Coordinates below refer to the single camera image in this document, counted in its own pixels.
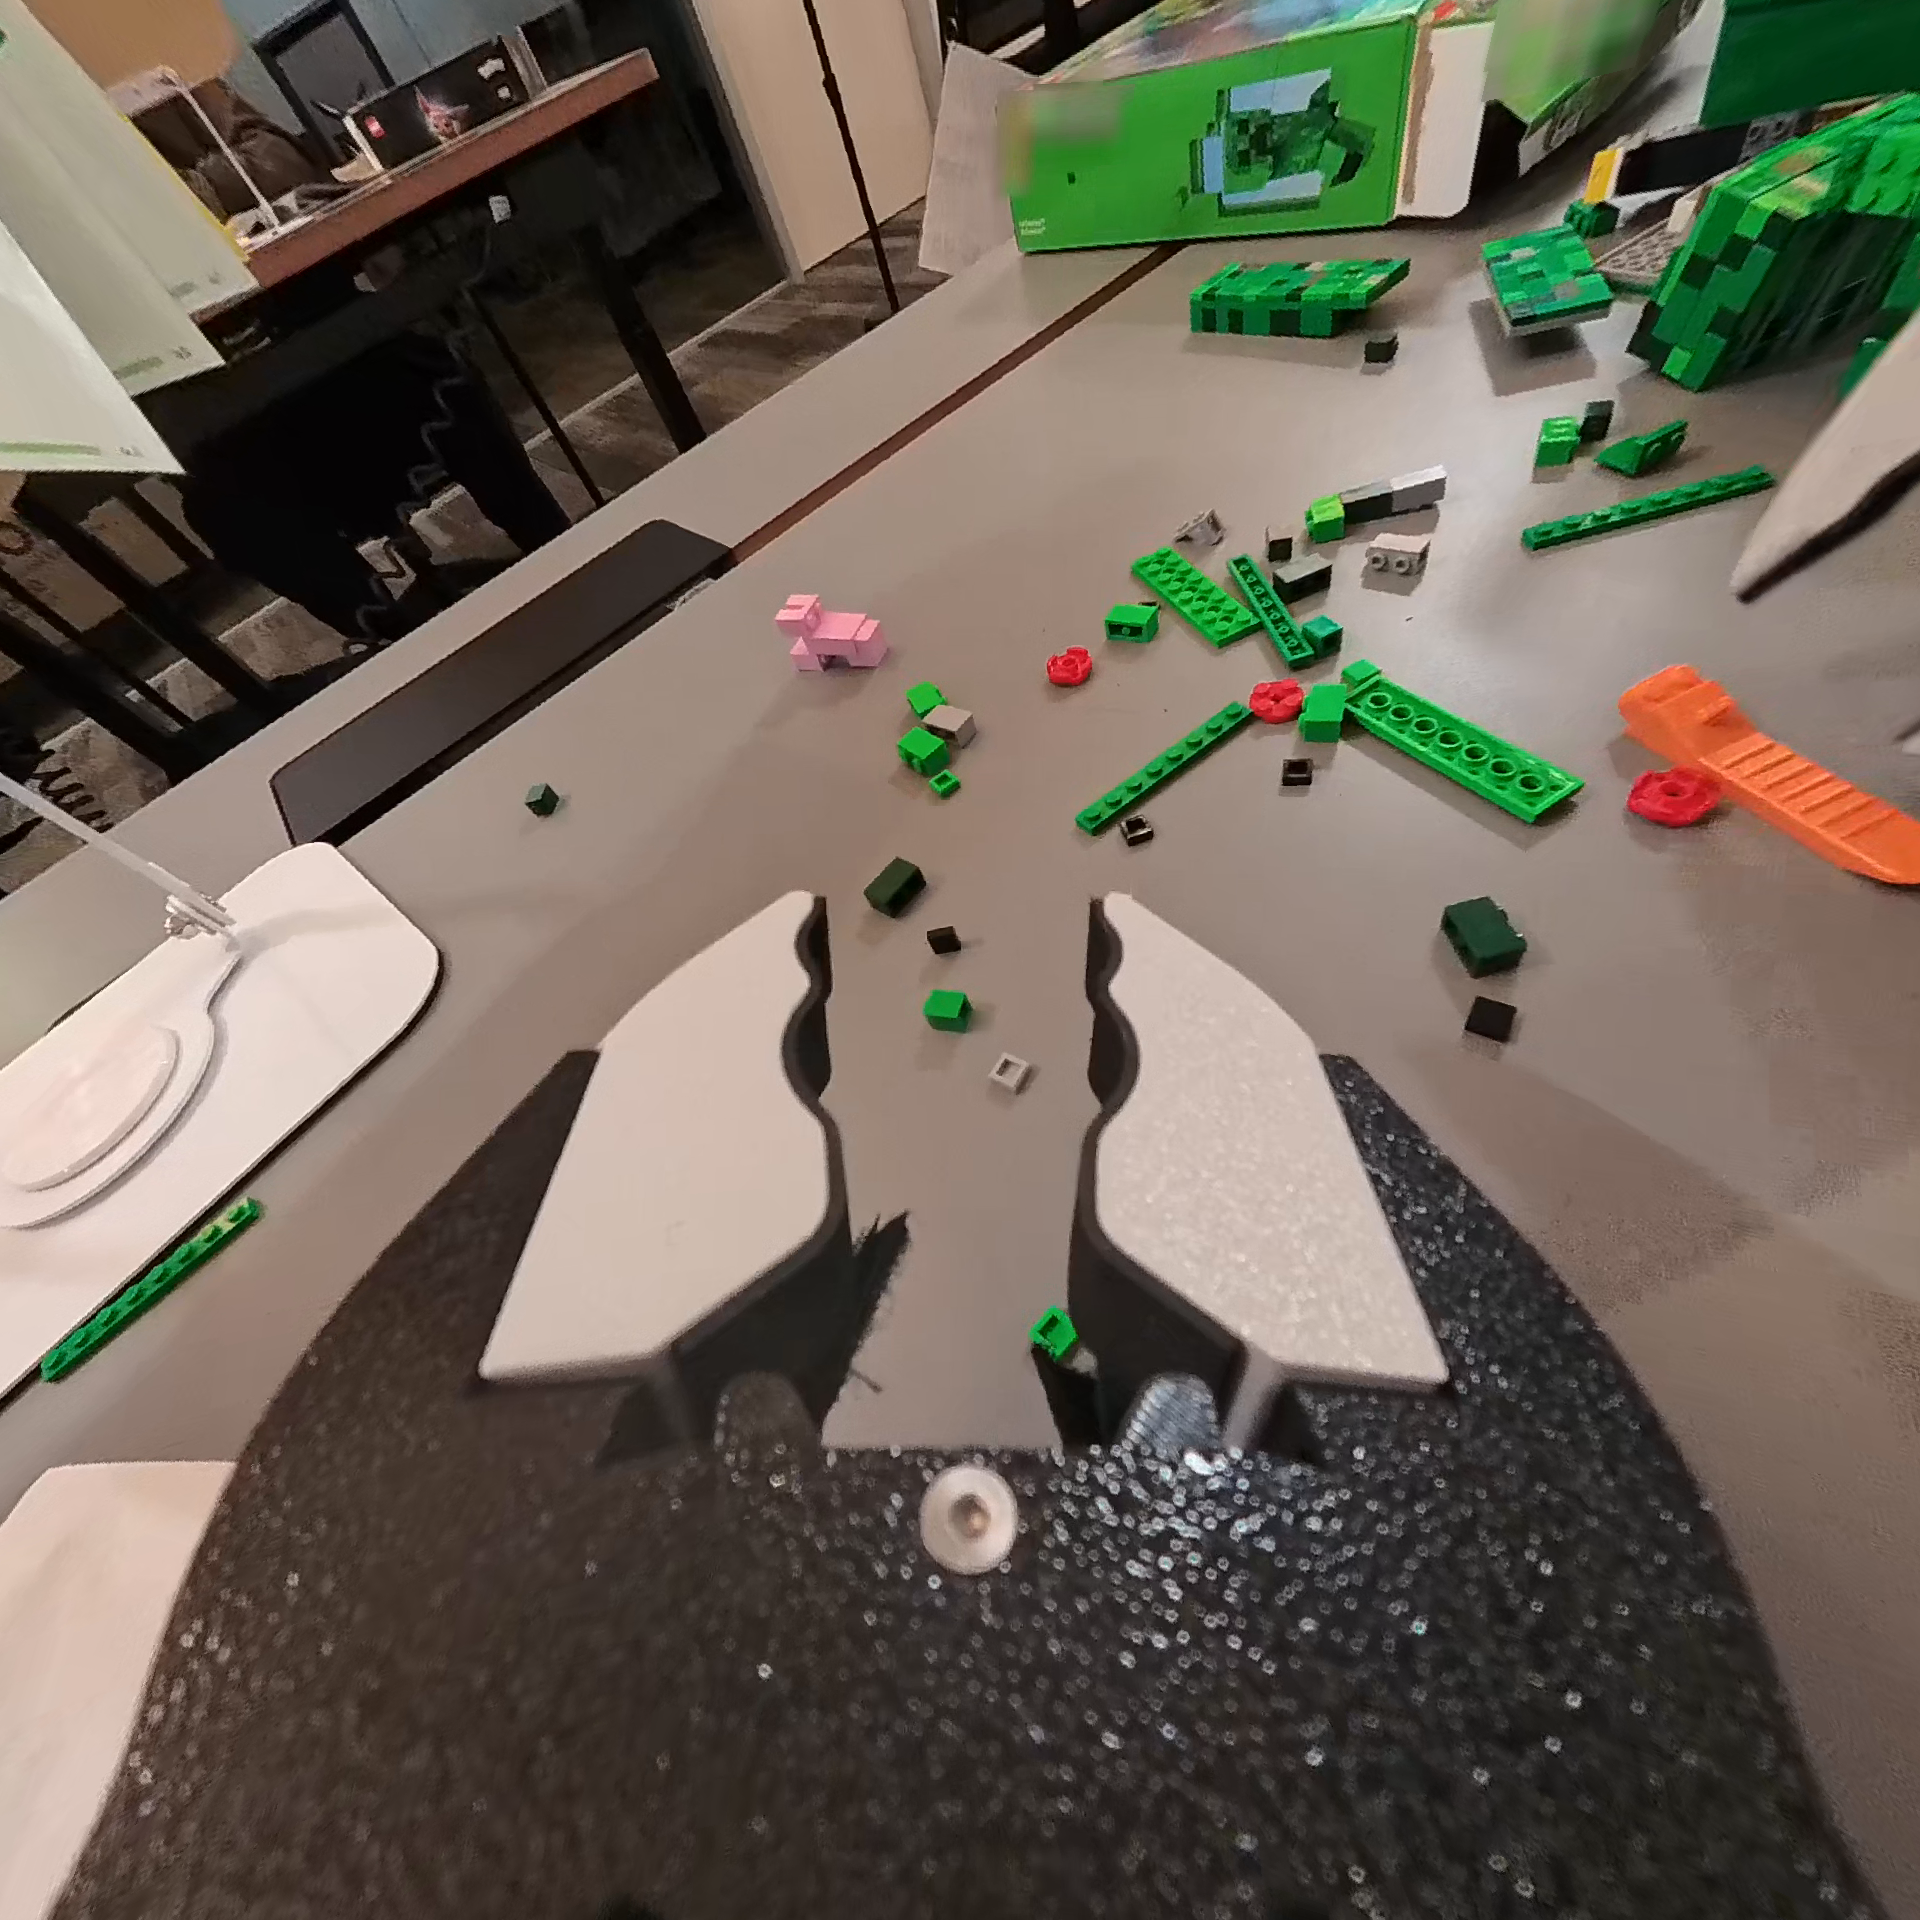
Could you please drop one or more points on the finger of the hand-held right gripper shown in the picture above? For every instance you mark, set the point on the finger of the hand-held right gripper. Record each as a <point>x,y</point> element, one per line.
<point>1853,480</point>

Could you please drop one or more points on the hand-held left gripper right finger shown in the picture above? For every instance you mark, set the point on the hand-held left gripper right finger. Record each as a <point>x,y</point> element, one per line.
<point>1245,1185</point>

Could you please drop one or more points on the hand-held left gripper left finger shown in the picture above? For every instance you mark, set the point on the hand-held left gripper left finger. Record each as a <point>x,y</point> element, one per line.
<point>676,1154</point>

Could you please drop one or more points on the orange brick separator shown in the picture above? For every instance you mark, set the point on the orange brick separator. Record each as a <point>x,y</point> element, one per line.
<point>1769,773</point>

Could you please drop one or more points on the white paper bag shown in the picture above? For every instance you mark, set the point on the white paper bag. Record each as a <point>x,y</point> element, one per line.
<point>77,1650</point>

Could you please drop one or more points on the brick instruction booklet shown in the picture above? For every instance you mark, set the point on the brick instruction booklet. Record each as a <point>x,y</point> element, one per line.
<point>77,299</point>

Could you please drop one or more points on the grey desk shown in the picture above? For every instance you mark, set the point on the grey desk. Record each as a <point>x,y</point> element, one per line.
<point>1652,1125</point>

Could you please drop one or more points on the green wedge brick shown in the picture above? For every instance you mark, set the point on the green wedge brick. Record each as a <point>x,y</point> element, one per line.
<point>1647,451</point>

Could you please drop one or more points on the large green brick model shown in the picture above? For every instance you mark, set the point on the large green brick model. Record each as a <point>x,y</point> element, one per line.
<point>1786,255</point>

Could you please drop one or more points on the dark grey studded plate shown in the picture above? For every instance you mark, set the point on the dark grey studded plate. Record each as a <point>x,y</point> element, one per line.
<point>1642,259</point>

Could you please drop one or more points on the red round plate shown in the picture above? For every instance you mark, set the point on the red round plate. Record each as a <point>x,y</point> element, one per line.
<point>1276,701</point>
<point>1071,665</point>
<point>1673,799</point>

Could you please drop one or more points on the square green pixel panel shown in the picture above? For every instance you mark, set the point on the square green pixel panel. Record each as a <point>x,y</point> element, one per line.
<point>1546,278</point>

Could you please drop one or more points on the wooden and white book stand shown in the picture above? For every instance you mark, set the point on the wooden and white book stand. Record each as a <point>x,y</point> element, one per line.
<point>301,975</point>

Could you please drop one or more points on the dark green box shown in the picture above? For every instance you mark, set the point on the dark green box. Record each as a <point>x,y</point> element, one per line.
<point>1816,61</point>

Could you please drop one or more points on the grey white brick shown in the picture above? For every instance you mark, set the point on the grey white brick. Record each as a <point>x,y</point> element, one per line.
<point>1398,555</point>

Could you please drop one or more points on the grey and green brick column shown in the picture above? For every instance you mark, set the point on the grey and green brick column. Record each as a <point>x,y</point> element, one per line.
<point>1373,504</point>

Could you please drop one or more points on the pink brick pig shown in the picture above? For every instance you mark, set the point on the pink brick pig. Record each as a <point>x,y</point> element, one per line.
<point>833,633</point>

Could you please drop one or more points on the long dark green brick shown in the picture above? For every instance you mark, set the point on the long dark green brick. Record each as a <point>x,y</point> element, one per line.
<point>1301,578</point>

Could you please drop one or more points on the green brick with hole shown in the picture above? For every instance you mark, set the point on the green brick with hole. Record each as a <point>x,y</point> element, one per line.
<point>1133,624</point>

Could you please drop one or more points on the flat green brick panel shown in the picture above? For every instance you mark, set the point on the flat green brick panel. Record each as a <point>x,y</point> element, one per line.
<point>1300,299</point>

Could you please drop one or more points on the short wide green plate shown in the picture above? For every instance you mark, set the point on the short wide green plate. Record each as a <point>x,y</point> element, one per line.
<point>1194,599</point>

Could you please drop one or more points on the black office chair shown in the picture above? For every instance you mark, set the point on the black office chair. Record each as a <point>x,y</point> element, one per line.
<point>301,510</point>

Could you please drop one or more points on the green toy box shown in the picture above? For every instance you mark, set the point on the green toy box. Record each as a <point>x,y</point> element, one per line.
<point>1142,149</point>

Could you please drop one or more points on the white paper sheet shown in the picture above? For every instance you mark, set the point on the white paper sheet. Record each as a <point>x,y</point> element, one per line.
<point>975,149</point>

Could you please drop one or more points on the black floor stand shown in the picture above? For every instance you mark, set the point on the black floor stand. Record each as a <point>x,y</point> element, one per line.
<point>856,166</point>

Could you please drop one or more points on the wooden background table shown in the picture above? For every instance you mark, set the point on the wooden background table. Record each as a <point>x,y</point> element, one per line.
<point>452,143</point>

